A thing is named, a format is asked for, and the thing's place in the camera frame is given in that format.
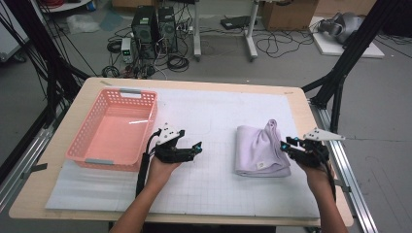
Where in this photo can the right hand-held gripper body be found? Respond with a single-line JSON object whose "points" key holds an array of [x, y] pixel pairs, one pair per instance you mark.
{"points": [[312, 155]]}

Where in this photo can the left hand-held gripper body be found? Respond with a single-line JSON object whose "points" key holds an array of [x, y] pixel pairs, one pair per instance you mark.
{"points": [[171, 153]]}

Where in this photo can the lilac printed cloth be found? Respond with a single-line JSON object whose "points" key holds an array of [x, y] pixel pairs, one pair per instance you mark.
{"points": [[259, 152]]}

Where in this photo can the pink plastic basket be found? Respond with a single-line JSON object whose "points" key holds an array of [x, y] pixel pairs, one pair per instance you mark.
{"points": [[116, 136]]}

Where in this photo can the person's left hand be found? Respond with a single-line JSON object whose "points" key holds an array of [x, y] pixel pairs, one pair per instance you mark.
{"points": [[158, 174]]}

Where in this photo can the person's right hand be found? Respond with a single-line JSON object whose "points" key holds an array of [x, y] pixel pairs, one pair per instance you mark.
{"points": [[319, 179]]}

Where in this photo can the white grid mat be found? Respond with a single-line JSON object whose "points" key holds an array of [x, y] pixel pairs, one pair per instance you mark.
{"points": [[210, 106]]}

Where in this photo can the white floor board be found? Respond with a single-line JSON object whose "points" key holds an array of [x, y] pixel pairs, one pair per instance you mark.
{"points": [[330, 47]]}

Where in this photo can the white bench power supply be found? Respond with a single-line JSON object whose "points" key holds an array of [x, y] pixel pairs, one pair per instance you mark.
{"points": [[127, 50]]}

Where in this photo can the white stand leg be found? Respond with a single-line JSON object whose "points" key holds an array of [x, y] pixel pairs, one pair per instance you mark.
{"points": [[251, 35], [197, 32]]}

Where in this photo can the slim black computer tower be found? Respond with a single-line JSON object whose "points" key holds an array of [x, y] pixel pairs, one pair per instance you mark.
{"points": [[167, 30]]}

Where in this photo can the large black computer tower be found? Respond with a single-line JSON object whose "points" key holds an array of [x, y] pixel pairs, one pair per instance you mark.
{"points": [[142, 30]]}

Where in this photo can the grey rounded device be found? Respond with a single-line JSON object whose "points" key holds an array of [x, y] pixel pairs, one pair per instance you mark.
{"points": [[345, 26]]}

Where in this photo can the brown cardboard box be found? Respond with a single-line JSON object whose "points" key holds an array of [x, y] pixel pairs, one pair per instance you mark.
{"points": [[288, 14]]}

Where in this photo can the flat black device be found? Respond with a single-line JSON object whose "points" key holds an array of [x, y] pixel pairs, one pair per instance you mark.
{"points": [[236, 22]]}

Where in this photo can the blue-grey sheet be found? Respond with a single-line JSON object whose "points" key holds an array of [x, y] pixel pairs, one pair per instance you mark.
{"points": [[111, 20]]}

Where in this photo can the clear plastic bag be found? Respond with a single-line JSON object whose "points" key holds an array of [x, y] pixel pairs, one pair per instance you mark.
{"points": [[82, 23]]}

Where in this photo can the white round table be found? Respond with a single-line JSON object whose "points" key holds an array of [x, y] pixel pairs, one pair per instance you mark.
{"points": [[64, 6]]}

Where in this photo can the white cabinet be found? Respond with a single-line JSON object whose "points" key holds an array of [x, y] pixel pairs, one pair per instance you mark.
{"points": [[8, 39]]}

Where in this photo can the aluminium rail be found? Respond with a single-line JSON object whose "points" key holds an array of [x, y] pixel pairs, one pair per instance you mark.
{"points": [[350, 181], [26, 161]]}

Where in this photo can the black metal frame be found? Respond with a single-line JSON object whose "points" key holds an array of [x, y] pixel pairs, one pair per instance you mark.
{"points": [[42, 48], [353, 48]]}

